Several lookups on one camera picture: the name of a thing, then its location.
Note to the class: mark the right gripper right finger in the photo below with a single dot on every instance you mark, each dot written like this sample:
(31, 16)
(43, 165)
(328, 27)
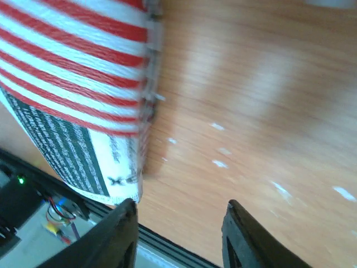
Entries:
(246, 243)

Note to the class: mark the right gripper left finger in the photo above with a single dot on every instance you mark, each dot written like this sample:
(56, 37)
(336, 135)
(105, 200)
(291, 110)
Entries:
(111, 243)

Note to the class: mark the flag newsprint glasses case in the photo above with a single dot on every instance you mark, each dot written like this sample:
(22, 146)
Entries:
(80, 77)

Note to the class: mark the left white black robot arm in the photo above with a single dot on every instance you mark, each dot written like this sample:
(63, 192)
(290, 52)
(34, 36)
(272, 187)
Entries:
(20, 199)

